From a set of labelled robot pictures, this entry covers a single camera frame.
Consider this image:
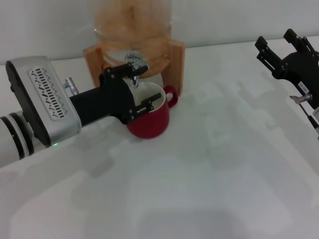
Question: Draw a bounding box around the chrome faucet tap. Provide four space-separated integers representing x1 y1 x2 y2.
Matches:
124 52 146 89

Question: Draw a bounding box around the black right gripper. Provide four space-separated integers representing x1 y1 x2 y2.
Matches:
254 28 319 111

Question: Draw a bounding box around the wooden dispenser stand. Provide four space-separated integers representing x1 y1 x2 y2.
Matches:
82 39 186 98

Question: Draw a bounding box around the glass beverage dispenser jar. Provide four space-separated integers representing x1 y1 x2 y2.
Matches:
91 0 173 78

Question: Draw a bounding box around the red cup white inside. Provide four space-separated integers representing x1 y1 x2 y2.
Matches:
126 82 179 139

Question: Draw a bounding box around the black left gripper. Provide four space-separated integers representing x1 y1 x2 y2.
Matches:
69 62 162 128

